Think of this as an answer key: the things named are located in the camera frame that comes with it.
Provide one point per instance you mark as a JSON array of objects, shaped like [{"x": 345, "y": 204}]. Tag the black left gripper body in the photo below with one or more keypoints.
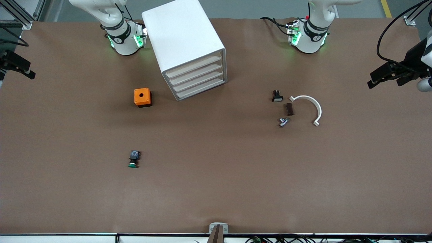
[{"x": 412, "y": 58}]

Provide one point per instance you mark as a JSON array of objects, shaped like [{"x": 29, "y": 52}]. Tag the green mushroom push button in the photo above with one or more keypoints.
[{"x": 134, "y": 159}]

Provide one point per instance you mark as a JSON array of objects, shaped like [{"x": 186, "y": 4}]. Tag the white plastic drawer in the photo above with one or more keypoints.
[
  {"x": 201, "y": 91},
  {"x": 196, "y": 77},
  {"x": 194, "y": 69},
  {"x": 198, "y": 84}
]

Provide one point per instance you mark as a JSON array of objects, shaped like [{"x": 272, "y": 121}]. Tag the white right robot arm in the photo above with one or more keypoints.
[{"x": 114, "y": 20}]

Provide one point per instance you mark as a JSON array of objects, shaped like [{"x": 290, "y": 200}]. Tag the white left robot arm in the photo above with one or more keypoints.
[{"x": 315, "y": 30}]

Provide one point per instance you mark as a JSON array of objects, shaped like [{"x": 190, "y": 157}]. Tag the white drawer cabinet housing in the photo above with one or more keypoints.
[{"x": 179, "y": 33}]

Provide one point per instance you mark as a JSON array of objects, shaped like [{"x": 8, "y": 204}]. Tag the brown terminal block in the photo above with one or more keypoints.
[{"x": 289, "y": 109}]

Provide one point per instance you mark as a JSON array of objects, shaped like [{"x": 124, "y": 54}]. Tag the small silver metal fitting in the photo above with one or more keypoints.
[{"x": 283, "y": 122}]

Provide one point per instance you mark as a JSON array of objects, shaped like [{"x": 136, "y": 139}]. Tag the small metal corner bracket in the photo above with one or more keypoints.
[{"x": 409, "y": 20}]

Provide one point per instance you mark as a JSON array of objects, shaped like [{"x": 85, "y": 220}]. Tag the aluminium frame profile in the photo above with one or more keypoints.
[{"x": 20, "y": 13}]

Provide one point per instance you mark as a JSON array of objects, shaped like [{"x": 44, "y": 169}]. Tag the white curved plastic bracket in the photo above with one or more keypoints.
[{"x": 315, "y": 104}]

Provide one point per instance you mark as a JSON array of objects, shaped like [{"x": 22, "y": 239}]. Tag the black white switch block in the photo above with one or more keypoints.
[{"x": 277, "y": 97}]

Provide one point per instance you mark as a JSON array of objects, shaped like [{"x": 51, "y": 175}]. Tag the orange black button enclosure box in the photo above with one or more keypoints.
[{"x": 141, "y": 96}]

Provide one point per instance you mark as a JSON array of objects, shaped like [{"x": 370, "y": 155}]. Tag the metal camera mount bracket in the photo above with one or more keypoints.
[{"x": 218, "y": 231}]

